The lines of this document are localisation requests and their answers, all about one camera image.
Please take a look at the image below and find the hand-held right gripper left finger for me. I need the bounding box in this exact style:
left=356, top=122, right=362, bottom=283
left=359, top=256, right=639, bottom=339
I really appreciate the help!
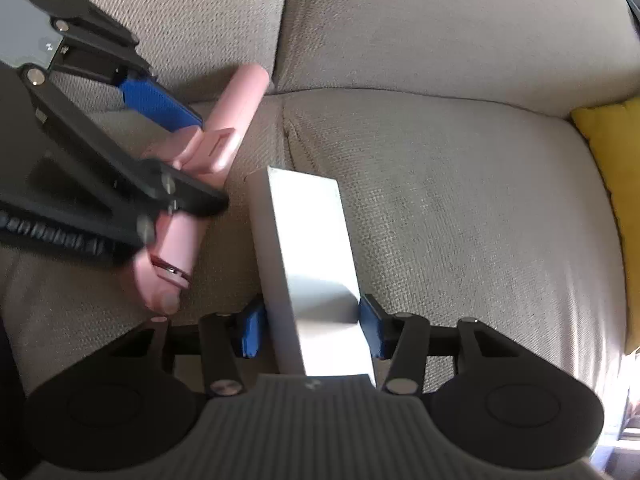
left=107, top=294, right=268, bottom=399

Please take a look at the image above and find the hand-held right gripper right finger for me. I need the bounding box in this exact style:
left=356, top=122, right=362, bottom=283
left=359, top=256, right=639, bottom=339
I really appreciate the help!
left=359, top=294, right=528, bottom=397

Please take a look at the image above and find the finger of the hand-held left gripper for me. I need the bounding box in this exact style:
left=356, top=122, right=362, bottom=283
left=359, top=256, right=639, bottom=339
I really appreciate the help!
left=50, top=9, right=204, bottom=132
left=20, top=66, right=231, bottom=250

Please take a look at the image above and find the pink phone holder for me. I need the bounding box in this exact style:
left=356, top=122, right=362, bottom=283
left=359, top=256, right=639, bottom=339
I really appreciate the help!
left=120, top=63, right=271, bottom=317

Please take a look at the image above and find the long white box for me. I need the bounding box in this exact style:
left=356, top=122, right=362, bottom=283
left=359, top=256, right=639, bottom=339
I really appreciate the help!
left=242, top=165, right=377, bottom=390

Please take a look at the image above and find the beige fabric sofa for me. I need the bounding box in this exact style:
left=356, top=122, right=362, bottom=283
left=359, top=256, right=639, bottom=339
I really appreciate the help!
left=0, top=0, right=640, bottom=438

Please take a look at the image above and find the yellow pillow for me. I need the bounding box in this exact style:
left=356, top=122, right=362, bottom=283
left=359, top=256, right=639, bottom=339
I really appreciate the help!
left=570, top=97, right=640, bottom=357

